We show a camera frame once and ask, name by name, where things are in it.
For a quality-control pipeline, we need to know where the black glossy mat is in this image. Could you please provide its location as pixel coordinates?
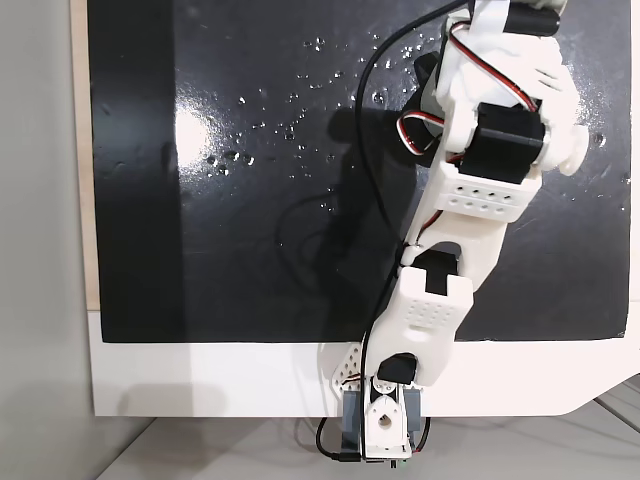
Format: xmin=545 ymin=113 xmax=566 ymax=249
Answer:
xmin=86 ymin=0 xmax=632 ymax=345

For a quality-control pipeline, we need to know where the grey table clamp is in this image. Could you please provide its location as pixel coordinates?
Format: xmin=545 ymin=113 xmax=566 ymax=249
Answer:
xmin=341 ymin=388 xmax=432 ymax=452

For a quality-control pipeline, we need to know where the white base board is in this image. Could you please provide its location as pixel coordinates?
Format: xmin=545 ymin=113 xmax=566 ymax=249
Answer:
xmin=86 ymin=309 xmax=640 ymax=419

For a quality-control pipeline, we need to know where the light wooden board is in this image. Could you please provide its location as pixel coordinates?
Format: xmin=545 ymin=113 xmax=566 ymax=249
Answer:
xmin=69 ymin=0 xmax=103 ymax=312

